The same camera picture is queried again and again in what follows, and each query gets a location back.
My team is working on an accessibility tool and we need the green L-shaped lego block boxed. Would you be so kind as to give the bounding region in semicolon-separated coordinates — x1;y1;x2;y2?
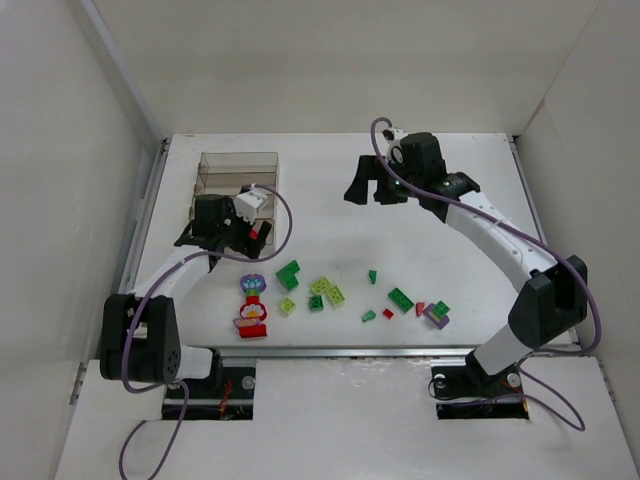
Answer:
276;260;301;292

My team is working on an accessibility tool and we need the lime green 2x4 brick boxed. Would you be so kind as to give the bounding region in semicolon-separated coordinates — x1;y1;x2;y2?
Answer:
310;276;331;295

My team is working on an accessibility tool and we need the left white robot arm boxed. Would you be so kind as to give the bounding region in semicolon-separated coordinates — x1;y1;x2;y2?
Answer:
99;188;271;385

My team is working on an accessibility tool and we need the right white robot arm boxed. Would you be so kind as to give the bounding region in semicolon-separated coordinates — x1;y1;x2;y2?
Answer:
344;128;588;376

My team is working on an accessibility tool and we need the clear compartment organizer tray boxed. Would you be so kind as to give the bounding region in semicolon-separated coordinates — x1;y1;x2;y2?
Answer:
175;152;278;258

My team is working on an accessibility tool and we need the small lime green brick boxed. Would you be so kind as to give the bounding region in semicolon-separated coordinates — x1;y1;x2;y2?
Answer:
278;298;296;315

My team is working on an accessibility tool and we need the purple red flower lego stack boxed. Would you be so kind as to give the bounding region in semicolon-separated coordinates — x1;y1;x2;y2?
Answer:
233;273;268;339

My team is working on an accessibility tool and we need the small dark green brick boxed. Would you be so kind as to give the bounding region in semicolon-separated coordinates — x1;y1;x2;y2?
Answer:
308;295;324;312

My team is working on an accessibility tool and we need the green 2x4 flat brick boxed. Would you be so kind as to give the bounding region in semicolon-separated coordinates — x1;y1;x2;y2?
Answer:
388;288;414;314

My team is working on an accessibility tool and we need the small green wedge piece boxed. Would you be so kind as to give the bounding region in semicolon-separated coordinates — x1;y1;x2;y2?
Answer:
361;310;376;322

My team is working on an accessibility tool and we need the purple green lego stack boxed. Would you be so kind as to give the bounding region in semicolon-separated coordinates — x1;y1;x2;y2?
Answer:
423;300;450;330

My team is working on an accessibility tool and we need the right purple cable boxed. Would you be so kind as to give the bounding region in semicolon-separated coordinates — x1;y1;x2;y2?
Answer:
369;117;603;432

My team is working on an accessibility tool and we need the purple cable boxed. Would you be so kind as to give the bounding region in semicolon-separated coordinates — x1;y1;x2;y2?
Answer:
369;117;603;432
118;183;294;480

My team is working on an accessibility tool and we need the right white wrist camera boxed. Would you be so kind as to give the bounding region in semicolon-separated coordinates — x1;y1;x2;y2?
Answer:
382;127;408;164

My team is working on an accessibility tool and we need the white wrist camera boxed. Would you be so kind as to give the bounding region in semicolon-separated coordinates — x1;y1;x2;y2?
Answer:
382;127;408;164
233;185;268;224

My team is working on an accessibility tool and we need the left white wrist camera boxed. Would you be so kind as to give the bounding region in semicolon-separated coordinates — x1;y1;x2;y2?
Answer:
233;185;268;224

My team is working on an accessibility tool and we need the aluminium front rail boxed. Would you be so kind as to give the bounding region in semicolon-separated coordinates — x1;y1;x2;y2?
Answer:
213;342;471;358

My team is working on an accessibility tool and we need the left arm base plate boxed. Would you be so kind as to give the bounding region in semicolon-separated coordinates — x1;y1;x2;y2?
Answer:
176;347;256;421

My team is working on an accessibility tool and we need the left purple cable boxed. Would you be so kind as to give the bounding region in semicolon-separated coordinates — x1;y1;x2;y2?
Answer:
118;183;294;480

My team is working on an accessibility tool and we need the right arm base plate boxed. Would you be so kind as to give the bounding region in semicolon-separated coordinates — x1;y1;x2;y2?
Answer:
428;360;529;420

